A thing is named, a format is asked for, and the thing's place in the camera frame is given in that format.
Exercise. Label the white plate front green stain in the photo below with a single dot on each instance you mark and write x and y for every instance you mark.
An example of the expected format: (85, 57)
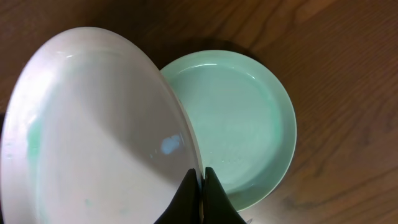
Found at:
(242, 117)

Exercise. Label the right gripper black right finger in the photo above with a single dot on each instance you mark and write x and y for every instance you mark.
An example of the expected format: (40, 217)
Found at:
(217, 209)

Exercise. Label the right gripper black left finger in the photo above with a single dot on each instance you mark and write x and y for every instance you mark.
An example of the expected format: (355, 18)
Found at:
(184, 207)

